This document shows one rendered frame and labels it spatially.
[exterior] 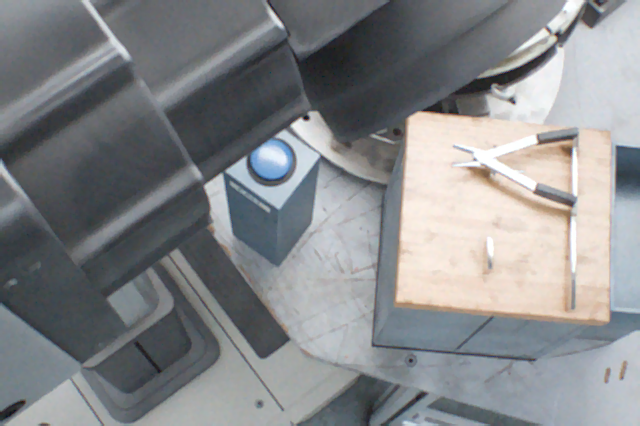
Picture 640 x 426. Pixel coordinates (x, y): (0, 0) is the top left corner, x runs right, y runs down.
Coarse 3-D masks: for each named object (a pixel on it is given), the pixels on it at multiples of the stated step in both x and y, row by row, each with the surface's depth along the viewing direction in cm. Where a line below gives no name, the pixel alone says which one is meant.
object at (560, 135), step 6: (540, 132) 99; (546, 132) 99; (552, 132) 99; (558, 132) 99; (564, 132) 99; (570, 132) 99; (576, 132) 99; (540, 138) 99; (546, 138) 99; (552, 138) 99; (558, 138) 99; (564, 138) 99; (570, 138) 100; (540, 144) 100
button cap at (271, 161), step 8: (264, 144) 103; (272, 144) 103; (280, 144) 103; (256, 152) 102; (264, 152) 102; (272, 152) 102; (280, 152) 102; (288, 152) 103; (256, 160) 102; (264, 160) 102; (272, 160) 102; (280, 160) 102; (288, 160) 102; (256, 168) 102; (264, 168) 102; (272, 168) 102; (280, 168) 102; (288, 168) 102; (264, 176) 102; (272, 176) 102; (280, 176) 102
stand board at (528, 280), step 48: (432, 144) 101; (480, 144) 101; (432, 192) 100; (480, 192) 100; (528, 192) 100; (432, 240) 99; (480, 240) 99; (528, 240) 99; (432, 288) 97; (480, 288) 97; (528, 288) 98; (576, 288) 98
